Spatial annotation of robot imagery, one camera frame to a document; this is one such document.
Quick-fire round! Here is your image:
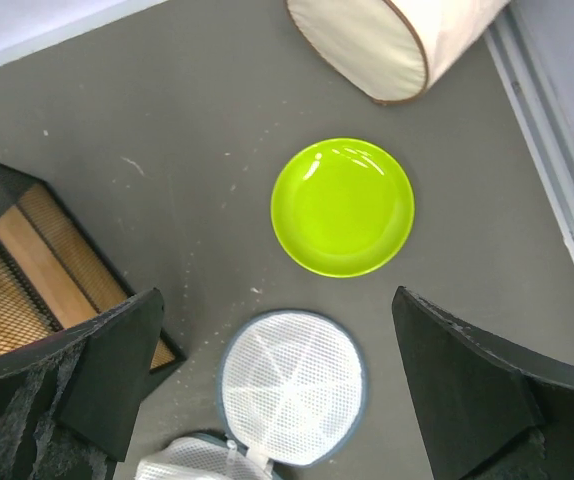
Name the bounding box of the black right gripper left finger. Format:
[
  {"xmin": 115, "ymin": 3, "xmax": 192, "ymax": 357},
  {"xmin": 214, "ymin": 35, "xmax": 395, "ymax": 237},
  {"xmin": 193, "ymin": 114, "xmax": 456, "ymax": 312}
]
[{"xmin": 0, "ymin": 289, "xmax": 164, "ymax": 479}]

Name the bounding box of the white mesh bag grey trim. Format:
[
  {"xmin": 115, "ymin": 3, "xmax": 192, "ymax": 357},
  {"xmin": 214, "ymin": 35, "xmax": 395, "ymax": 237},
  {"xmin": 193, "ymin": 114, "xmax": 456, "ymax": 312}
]
[{"xmin": 135, "ymin": 309, "xmax": 368, "ymax": 479}]

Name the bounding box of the lime green plate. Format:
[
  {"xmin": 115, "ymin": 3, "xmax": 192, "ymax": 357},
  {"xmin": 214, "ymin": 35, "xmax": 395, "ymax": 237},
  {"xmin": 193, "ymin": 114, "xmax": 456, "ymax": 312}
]
[{"xmin": 270, "ymin": 137, "xmax": 416, "ymax": 278}]

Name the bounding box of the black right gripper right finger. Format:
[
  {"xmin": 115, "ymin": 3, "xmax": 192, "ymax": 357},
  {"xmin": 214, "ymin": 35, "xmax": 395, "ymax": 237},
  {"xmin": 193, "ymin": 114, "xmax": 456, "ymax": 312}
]
[{"xmin": 392, "ymin": 287, "xmax": 574, "ymax": 479}]

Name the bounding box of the beige cylindrical fabric hamper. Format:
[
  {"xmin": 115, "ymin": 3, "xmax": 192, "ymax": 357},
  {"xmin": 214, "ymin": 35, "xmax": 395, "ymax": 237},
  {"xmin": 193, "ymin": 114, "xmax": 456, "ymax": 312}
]
[{"xmin": 286, "ymin": 0, "xmax": 507, "ymax": 104}]

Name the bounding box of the black wire wooden shelf rack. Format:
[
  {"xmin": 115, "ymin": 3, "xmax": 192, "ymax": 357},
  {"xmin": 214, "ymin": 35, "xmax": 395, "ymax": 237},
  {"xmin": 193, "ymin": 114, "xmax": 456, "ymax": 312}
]
[{"xmin": 0, "ymin": 150, "xmax": 188, "ymax": 376}]

